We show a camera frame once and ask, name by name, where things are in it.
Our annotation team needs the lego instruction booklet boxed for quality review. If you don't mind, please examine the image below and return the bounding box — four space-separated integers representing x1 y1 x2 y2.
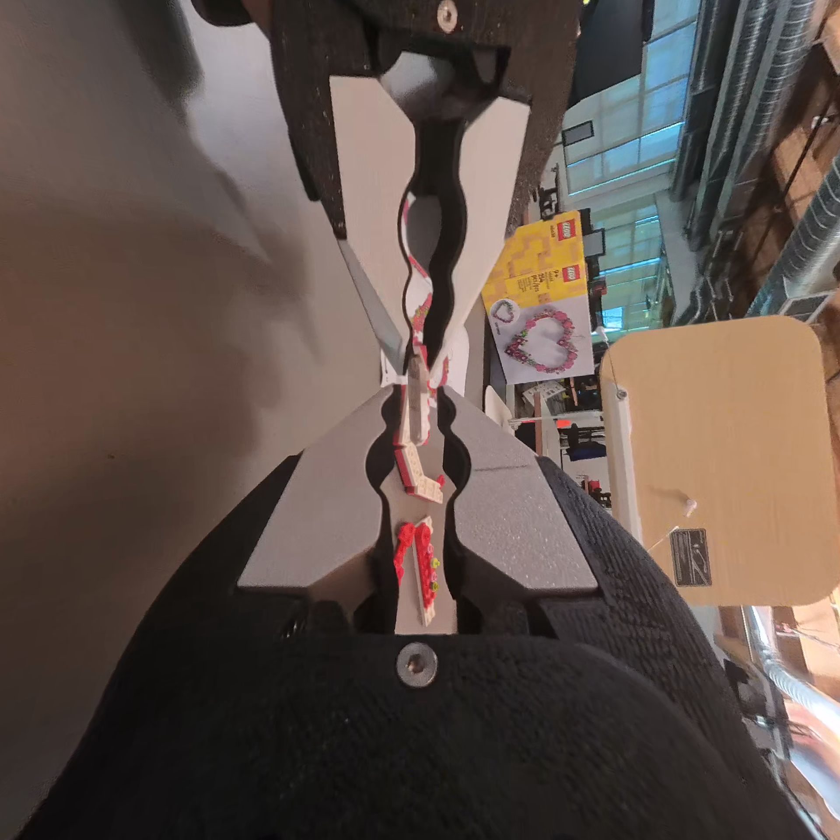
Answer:
381 196 471 404

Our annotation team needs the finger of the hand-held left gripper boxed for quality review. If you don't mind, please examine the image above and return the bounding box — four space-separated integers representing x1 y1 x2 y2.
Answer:
420 96 532 388
328 74 424 368

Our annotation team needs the silver ventilation duct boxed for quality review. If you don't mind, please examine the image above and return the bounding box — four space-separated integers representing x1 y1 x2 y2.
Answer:
748 171 840 316
682 0 821 250

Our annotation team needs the lego assembly with flower studs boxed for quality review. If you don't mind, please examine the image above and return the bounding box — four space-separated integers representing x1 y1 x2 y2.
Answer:
410 515 442 626

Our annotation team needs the yellow lego set box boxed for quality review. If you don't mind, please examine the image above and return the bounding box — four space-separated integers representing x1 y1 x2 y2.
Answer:
481 210 597 385

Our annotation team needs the black monitor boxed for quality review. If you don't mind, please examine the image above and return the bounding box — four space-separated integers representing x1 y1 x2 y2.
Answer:
567 0 657 109

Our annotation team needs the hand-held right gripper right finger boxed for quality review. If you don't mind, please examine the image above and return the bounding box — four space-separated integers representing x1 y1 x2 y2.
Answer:
436 387 601 634

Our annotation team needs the light wooden table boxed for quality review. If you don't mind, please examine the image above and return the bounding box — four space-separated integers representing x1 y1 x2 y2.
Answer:
598 315 829 608

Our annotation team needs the white red lego chain assembly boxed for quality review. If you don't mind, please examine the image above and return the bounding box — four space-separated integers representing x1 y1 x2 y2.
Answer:
392 344 448 505

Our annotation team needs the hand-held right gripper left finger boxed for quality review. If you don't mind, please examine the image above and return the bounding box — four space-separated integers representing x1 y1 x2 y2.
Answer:
236 386 401 634

